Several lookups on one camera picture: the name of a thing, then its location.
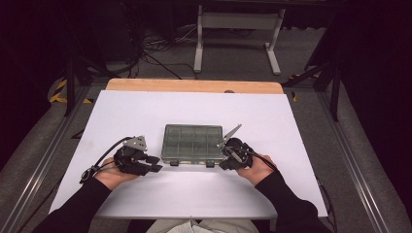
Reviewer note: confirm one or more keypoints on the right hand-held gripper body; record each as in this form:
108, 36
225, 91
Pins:
238, 155

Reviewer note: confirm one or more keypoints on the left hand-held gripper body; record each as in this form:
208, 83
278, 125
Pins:
129, 160

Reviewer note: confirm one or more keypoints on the smoky clear plastic compartment box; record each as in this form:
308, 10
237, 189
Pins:
192, 144

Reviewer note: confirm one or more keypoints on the person's left hand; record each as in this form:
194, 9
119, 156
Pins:
111, 176

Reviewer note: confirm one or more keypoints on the person's right hand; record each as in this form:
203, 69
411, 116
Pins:
257, 170

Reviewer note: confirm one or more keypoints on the white board sheet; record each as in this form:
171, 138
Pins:
194, 106

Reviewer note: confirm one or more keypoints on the person's beige trousers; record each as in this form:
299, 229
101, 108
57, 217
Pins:
200, 226

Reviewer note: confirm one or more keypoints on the black tripod stand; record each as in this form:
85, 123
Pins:
330, 84
73, 87

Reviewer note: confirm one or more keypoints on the yellow black floor tape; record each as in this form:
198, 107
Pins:
60, 93

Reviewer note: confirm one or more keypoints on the aluminium floor rail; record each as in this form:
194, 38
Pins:
353, 168
39, 168

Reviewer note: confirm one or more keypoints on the grey metal stand frame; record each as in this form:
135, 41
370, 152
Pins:
239, 21

